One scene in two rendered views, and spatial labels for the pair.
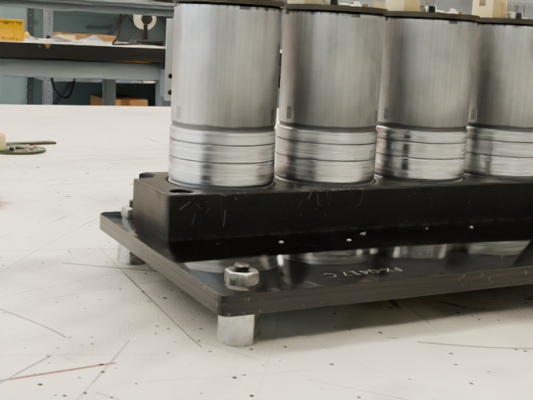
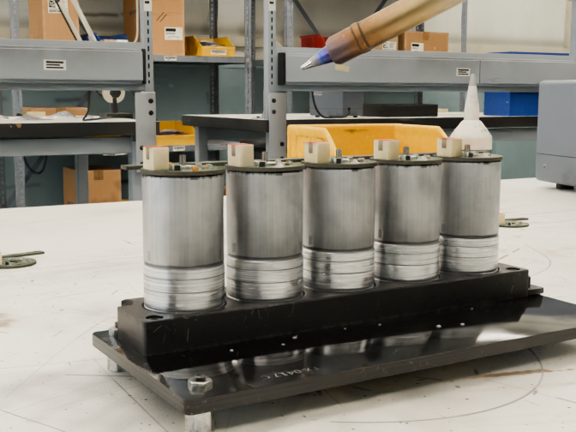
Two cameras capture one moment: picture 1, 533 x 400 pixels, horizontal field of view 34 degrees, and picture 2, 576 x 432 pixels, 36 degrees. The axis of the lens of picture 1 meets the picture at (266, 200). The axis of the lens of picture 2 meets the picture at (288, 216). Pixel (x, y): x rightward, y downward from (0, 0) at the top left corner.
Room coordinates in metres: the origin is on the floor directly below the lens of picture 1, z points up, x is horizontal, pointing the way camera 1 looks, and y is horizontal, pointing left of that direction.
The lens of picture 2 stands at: (-0.06, -0.01, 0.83)
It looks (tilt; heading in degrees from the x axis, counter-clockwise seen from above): 8 degrees down; 357
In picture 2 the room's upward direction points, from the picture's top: straight up
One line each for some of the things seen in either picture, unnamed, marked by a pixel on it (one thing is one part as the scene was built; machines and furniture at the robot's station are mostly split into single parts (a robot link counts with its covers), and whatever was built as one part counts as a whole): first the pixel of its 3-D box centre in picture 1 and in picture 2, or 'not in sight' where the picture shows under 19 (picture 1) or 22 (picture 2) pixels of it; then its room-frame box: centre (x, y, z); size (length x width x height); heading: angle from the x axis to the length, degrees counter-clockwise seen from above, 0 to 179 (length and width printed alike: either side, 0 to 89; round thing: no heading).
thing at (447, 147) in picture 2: not in sight; (451, 147); (0.25, -0.08, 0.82); 0.01 x 0.01 x 0.01; 28
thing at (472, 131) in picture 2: not in sight; (471, 135); (0.65, -0.19, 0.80); 0.03 x 0.03 x 0.10
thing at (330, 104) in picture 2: not in sight; (336, 103); (3.06, -0.33, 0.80); 0.15 x 0.12 x 0.10; 45
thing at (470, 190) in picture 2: not in sight; (465, 222); (0.26, -0.09, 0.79); 0.02 x 0.02 x 0.05
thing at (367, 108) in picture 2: not in sight; (399, 110); (3.20, -0.57, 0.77); 0.24 x 0.16 x 0.04; 115
